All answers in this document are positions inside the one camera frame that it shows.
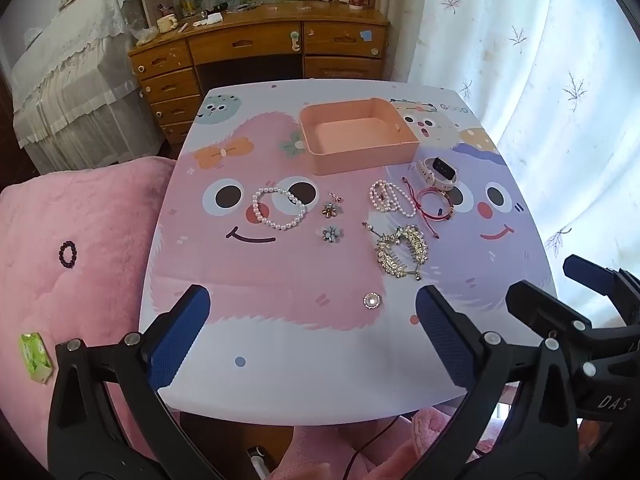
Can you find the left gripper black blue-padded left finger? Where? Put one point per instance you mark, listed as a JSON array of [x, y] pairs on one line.
[[107, 419]]

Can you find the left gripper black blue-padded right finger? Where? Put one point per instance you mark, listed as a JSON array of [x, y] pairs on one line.
[[538, 440]]

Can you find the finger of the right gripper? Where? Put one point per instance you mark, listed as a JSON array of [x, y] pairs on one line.
[[620, 286], [546, 316]]

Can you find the pink smart watch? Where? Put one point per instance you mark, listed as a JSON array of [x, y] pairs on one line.
[[437, 173]]

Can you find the round gold pendant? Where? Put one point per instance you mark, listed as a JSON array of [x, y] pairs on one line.
[[372, 300]]

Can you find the flower brooch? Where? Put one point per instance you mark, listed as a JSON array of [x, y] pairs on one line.
[[332, 234], [329, 210]]

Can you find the green snack packet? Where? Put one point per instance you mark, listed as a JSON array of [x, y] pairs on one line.
[[36, 358]]

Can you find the white floral curtain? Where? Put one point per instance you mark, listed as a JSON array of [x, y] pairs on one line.
[[555, 83]]

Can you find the cartoon printed table mat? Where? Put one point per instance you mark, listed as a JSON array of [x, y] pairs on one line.
[[288, 340]]

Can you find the pink rectangular tray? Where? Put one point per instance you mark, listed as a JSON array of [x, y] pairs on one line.
[[355, 135]]

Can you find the bed with white cover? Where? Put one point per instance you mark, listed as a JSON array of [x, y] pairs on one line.
[[77, 102]]

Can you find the wooden desk with drawers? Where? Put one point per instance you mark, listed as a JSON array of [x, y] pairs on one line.
[[277, 41]]

